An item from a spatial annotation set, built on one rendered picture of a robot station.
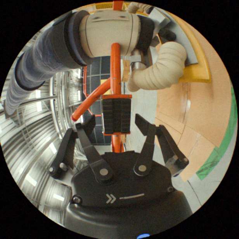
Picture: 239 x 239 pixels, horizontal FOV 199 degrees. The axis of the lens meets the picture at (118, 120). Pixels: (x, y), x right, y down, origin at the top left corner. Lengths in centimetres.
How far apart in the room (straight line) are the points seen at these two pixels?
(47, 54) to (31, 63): 9
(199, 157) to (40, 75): 105
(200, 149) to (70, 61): 89
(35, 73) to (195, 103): 54
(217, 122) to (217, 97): 7
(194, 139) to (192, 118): 46
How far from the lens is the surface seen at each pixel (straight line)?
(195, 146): 77
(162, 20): 20
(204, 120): 30
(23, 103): 181
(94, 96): 16
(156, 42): 28
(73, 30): 18
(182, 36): 17
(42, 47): 24
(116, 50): 17
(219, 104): 29
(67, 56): 19
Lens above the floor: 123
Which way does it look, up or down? 4 degrees down
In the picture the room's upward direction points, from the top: 92 degrees counter-clockwise
